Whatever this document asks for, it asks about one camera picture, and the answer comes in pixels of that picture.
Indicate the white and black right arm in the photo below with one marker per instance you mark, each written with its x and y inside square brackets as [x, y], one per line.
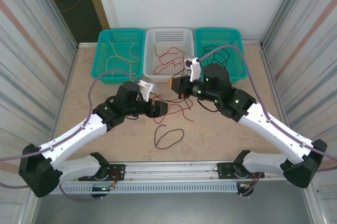
[279, 134]

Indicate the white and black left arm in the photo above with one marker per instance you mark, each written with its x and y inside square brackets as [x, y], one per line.
[68, 139]

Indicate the teal perforated plastic basket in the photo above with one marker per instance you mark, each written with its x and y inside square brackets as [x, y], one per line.
[237, 50]
[118, 30]

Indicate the white perforated plastic basket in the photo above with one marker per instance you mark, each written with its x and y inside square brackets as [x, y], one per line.
[150, 50]

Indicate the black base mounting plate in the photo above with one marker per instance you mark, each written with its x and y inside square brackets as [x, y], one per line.
[223, 167]
[118, 167]

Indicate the striped curtain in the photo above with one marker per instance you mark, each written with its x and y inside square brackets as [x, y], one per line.
[26, 63]
[310, 63]

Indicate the aluminium frame bar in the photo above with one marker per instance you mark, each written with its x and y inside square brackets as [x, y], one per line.
[171, 42]

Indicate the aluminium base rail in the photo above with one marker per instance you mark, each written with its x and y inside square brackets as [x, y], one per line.
[171, 168]

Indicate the wooden door frame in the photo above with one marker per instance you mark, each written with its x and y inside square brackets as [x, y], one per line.
[98, 2]

